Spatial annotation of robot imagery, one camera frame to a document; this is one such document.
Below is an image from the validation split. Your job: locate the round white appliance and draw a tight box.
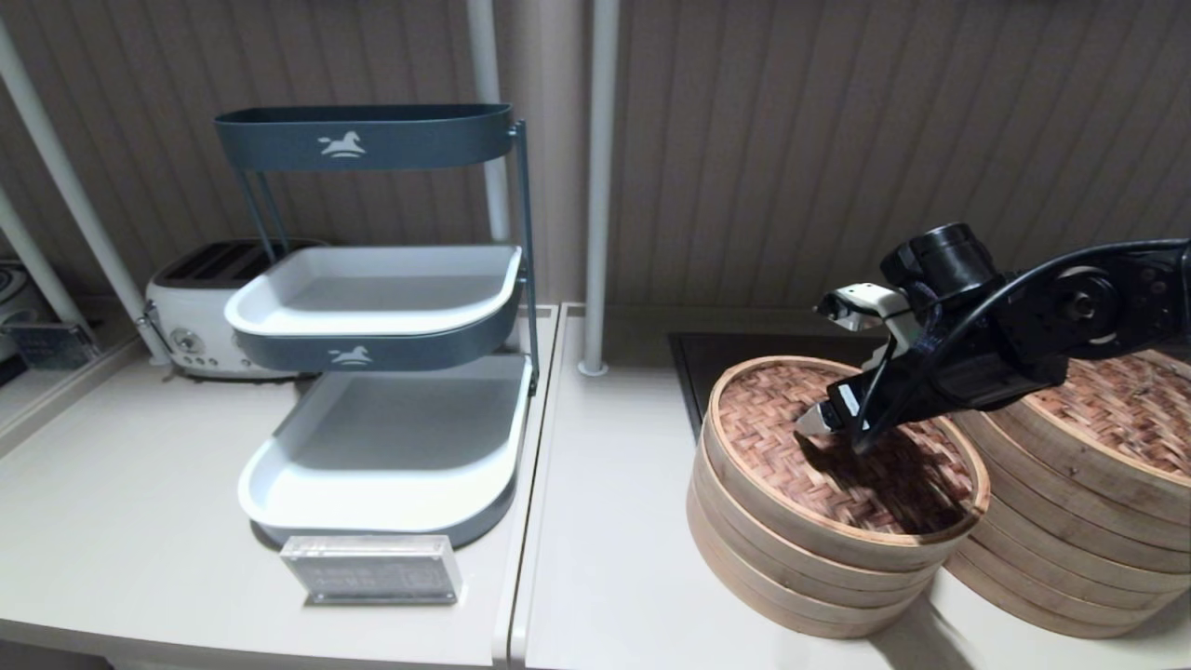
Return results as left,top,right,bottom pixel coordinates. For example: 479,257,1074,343
0,262,42,364

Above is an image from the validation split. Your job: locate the dark teal three-tier rack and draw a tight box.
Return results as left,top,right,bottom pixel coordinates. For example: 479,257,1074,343
213,102,542,550

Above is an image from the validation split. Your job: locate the white retro toaster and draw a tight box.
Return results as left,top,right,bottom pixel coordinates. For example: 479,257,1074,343
143,238,328,381

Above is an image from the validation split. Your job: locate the dark acrylic sign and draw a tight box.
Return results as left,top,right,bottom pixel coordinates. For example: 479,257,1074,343
7,319,101,372

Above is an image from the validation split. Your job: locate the black induction cooktop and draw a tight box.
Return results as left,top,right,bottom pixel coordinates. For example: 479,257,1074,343
667,332,896,438

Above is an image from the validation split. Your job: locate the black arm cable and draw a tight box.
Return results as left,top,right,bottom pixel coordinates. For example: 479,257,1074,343
850,238,1191,456

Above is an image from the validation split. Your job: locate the bamboo steamer basket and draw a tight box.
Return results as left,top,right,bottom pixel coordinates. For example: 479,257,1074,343
944,409,1191,598
689,447,943,612
940,526,1184,640
686,489,924,642

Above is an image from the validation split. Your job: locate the clear acrylic warning sign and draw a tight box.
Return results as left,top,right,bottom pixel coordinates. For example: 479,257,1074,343
279,534,463,608

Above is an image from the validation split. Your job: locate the white metal pole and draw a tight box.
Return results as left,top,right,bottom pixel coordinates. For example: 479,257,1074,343
576,0,621,378
464,0,515,246
0,190,90,327
0,17,176,367

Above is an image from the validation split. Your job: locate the large white rack tray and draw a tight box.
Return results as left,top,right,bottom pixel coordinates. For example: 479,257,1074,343
236,354,533,535

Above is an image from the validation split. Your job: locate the small white rack tray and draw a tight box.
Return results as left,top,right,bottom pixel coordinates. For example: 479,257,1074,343
224,244,524,338

